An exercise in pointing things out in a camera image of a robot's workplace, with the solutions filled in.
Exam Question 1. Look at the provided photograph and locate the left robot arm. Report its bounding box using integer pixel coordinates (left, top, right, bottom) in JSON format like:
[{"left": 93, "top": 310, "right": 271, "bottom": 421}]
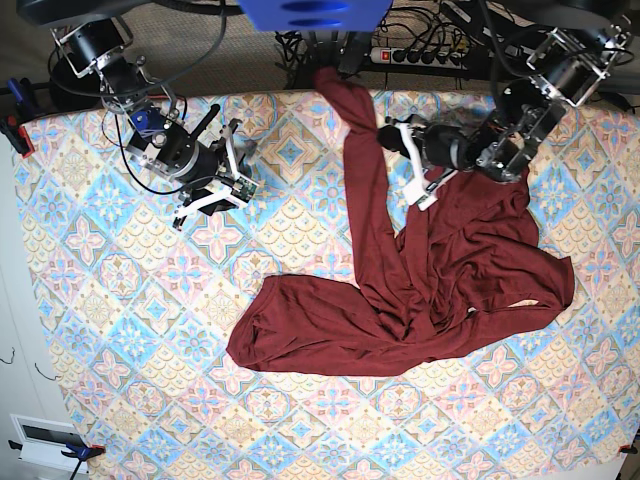
[{"left": 377, "top": 1, "right": 633, "bottom": 183}]

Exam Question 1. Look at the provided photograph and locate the dark red t-shirt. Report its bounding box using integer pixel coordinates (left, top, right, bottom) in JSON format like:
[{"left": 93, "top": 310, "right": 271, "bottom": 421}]
[{"left": 227, "top": 67, "right": 575, "bottom": 377}]

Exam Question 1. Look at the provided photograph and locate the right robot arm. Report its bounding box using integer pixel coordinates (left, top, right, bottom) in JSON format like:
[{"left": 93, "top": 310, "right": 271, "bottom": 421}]
[{"left": 16, "top": 1, "right": 256, "bottom": 227}]

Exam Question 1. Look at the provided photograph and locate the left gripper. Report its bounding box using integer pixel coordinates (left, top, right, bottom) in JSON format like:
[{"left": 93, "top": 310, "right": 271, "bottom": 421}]
[{"left": 377, "top": 124, "right": 476, "bottom": 172}]

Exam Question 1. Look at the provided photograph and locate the blue orange clamp lower left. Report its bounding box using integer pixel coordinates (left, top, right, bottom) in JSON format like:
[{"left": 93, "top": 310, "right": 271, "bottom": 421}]
[{"left": 8, "top": 440, "right": 106, "bottom": 479}]

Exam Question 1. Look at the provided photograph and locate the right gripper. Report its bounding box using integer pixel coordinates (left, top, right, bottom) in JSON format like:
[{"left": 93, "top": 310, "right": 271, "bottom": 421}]
[{"left": 127, "top": 104, "right": 240, "bottom": 215}]

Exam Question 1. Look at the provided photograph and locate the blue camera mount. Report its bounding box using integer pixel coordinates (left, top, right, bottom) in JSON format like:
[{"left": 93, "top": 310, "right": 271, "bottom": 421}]
[{"left": 238, "top": 0, "right": 392, "bottom": 32}]

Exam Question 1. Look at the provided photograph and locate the white power strip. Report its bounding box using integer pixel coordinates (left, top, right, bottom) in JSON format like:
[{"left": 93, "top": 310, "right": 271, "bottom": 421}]
[{"left": 369, "top": 47, "right": 464, "bottom": 69}]

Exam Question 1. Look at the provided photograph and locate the blue orange clamp upper left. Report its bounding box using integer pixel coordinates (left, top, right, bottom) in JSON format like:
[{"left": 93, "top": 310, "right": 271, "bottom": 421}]
[{"left": 1, "top": 78, "right": 36, "bottom": 158}]

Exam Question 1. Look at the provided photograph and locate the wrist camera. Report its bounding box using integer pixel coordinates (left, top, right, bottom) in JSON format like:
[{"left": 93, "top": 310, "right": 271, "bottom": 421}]
[
  {"left": 403, "top": 184, "right": 438, "bottom": 211},
  {"left": 232, "top": 174, "right": 259, "bottom": 203}
]

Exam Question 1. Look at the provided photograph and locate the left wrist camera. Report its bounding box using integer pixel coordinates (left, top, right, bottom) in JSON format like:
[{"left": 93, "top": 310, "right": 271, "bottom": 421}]
[{"left": 403, "top": 184, "right": 438, "bottom": 211}]

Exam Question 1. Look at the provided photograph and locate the blue orange clamp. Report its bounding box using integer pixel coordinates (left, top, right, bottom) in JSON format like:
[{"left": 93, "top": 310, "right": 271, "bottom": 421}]
[
  {"left": 8, "top": 440, "right": 106, "bottom": 479},
  {"left": 1, "top": 78, "right": 36, "bottom": 158}
]

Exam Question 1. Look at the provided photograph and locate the black round stool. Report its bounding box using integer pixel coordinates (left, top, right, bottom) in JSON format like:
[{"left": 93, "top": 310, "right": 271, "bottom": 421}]
[{"left": 49, "top": 59, "right": 100, "bottom": 112}]

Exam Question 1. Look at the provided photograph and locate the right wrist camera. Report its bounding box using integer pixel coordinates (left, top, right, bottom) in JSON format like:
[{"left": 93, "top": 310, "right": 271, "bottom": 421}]
[{"left": 232, "top": 174, "right": 259, "bottom": 203}]

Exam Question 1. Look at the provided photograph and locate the patterned tablecloth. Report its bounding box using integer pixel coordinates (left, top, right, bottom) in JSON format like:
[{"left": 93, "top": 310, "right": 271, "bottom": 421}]
[{"left": 12, "top": 93, "right": 639, "bottom": 479}]

